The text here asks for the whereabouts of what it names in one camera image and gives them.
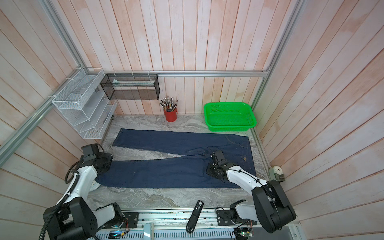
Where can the white wire mesh shelf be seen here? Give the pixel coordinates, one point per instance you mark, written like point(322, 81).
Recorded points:
point(84, 104)

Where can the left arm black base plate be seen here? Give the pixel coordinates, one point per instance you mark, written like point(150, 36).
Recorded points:
point(130, 220)

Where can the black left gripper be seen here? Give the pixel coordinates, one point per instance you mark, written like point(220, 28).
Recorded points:
point(109, 156)

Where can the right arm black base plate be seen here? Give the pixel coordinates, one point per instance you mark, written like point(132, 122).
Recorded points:
point(223, 217)

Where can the white round clock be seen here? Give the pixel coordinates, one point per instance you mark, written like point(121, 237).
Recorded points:
point(94, 186)

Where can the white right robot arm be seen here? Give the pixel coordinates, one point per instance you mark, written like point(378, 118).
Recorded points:
point(271, 206)

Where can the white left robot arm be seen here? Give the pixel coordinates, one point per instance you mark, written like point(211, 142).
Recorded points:
point(71, 218)

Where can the green plastic basket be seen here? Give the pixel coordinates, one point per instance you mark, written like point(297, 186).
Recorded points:
point(229, 117)

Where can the dark blue denim trousers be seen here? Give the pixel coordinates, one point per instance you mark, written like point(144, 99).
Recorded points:
point(186, 170)

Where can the red metal pencil bucket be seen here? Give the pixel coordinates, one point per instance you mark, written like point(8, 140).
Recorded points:
point(171, 116)

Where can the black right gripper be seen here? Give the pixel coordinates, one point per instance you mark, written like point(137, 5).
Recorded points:
point(209, 169)

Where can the black wire mesh basket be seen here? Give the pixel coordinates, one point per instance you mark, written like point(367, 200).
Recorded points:
point(127, 87)

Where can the aluminium frame rail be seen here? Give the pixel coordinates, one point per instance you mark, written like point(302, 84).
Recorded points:
point(21, 134)

